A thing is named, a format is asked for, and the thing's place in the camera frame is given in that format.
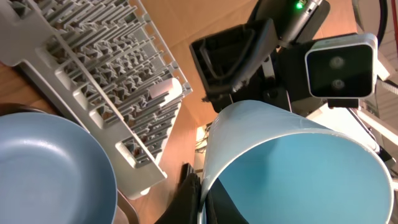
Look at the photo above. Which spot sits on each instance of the dark blue plate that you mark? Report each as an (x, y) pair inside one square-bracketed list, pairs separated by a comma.
[(53, 171)]

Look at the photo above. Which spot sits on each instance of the pink plastic cup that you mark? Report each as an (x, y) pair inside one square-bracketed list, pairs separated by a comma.
[(170, 86)]

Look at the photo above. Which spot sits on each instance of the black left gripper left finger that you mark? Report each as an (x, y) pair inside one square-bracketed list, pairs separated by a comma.
[(184, 207)]

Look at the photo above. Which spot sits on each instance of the brown serving tray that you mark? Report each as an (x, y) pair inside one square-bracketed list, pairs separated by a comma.
[(125, 213)]

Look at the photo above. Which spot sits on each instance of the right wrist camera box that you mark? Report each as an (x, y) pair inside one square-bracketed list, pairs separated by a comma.
[(342, 68)]

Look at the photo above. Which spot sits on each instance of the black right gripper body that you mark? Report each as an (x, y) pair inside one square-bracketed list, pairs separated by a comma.
[(262, 59)]

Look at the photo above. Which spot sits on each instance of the grey dishwasher rack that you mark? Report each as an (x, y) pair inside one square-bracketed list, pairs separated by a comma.
[(95, 61)]

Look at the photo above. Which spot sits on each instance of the small light blue cup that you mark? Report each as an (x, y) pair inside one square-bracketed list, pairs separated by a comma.
[(279, 167)]

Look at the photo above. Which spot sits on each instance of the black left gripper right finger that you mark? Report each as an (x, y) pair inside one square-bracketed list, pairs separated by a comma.
[(220, 209)]

